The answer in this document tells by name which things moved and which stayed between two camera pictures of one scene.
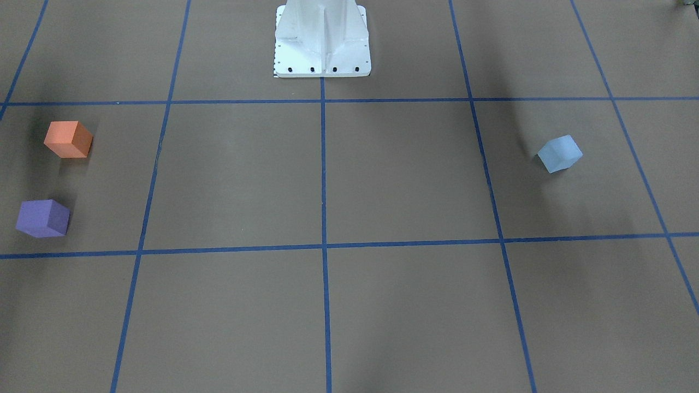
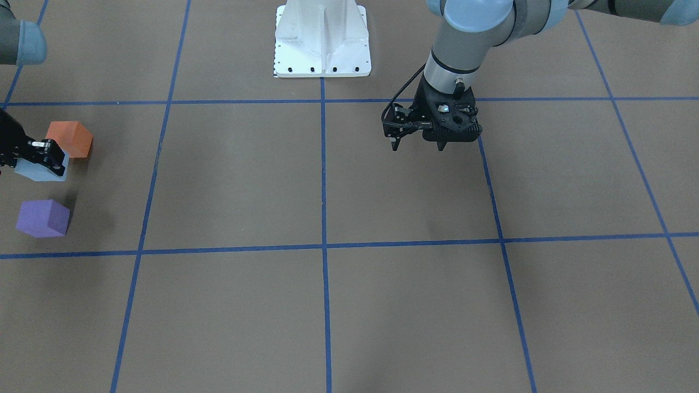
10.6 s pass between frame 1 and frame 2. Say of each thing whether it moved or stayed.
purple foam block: stayed
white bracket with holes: stayed
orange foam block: stayed
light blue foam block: moved
